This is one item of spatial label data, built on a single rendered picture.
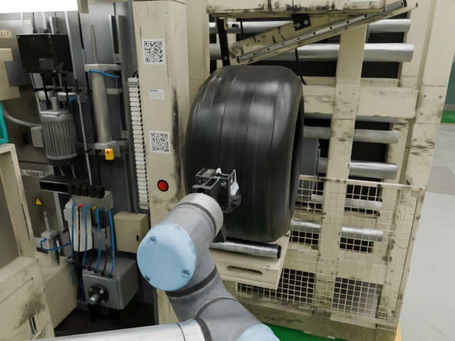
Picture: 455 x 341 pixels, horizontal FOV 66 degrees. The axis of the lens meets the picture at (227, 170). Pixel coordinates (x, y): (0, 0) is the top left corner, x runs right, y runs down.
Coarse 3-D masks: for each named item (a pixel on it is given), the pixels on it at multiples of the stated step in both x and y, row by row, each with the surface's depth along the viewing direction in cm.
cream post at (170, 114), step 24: (144, 0) 104; (168, 0) 102; (144, 24) 106; (168, 24) 104; (168, 48) 107; (144, 72) 111; (168, 72) 109; (144, 96) 114; (168, 96) 112; (144, 120) 117; (168, 120) 114; (144, 144) 120; (168, 168) 120; (168, 192) 124; (168, 312) 143
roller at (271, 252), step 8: (232, 240) 115; (240, 240) 115; (216, 248) 117; (224, 248) 115; (232, 248) 114; (240, 248) 113; (248, 248) 113; (256, 248) 112; (264, 248) 111; (272, 248) 111; (280, 248) 111; (264, 256) 113; (272, 256) 111; (280, 256) 113
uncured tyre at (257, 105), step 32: (224, 96) 95; (256, 96) 93; (288, 96) 95; (192, 128) 96; (224, 128) 92; (256, 128) 90; (288, 128) 92; (192, 160) 95; (224, 160) 92; (256, 160) 89; (288, 160) 93; (256, 192) 91; (288, 192) 98; (224, 224) 102; (256, 224) 97; (288, 224) 111
